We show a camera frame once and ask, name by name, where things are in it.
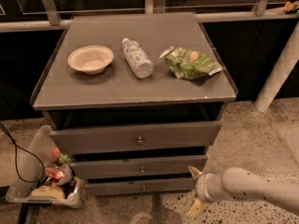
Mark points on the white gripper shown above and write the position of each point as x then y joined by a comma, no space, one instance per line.
202,187

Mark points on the grey bottom drawer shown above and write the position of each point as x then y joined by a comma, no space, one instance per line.
141,186

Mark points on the grey drawer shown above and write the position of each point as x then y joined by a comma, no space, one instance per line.
141,186
135,137
137,167

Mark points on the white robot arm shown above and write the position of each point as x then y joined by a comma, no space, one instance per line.
239,185

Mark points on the grey middle drawer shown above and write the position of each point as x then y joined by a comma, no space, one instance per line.
137,167

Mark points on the grey top drawer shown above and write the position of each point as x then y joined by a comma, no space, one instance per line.
135,137

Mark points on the grey drawer cabinet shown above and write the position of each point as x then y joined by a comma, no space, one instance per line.
70,99

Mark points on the green chip bag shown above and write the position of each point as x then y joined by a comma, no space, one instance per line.
190,64

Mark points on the clear plastic water bottle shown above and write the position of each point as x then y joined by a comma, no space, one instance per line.
139,61

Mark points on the orange green toy carrot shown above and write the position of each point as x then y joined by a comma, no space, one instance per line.
60,157

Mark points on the yellow sponge item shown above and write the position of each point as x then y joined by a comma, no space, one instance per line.
49,191

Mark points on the red snack can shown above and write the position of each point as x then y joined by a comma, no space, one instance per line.
54,173

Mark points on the clear plastic bin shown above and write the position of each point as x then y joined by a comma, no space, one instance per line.
32,163

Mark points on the white paper bowl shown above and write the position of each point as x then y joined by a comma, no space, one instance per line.
90,60

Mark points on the metal railing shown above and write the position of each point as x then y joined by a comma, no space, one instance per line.
37,15

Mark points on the white diagonal post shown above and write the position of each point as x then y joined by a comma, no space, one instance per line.
287,60

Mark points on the yellow object on rail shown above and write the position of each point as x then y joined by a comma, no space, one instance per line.
291,7

